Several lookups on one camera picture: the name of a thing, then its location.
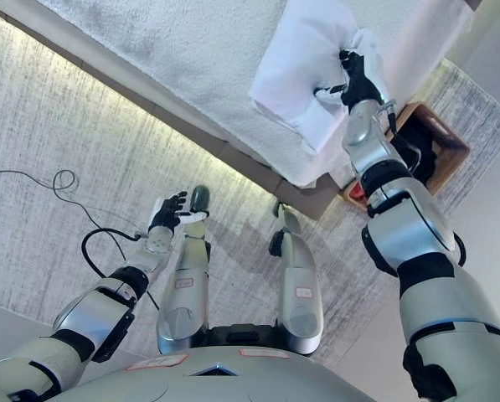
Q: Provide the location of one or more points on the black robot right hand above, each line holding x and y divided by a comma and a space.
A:
358, 86

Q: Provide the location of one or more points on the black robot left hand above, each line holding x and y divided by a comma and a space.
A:
163, 213

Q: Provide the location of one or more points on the white cloth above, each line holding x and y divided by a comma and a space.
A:
300, 71

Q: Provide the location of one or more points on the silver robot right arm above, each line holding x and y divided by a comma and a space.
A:
417, 238

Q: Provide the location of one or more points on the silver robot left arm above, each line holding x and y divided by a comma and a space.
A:
94, 314

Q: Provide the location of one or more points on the black clothes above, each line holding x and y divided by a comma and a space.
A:
427, 153

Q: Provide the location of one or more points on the brown woven laundry basket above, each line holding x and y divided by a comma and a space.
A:
446, 163

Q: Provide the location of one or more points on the silver robot left leg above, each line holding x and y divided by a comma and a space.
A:
187, 285

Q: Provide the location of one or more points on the silver robot leg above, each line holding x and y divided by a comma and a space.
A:
187, 285
300, 285

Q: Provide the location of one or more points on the orange garment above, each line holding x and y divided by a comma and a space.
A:
355, 192

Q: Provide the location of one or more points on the grey patterned rug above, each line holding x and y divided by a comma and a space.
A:
65, 167

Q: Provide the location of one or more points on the silver robot right leg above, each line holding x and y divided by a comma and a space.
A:
300, 285

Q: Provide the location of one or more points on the grey robot torso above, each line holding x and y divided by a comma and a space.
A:
216, 377

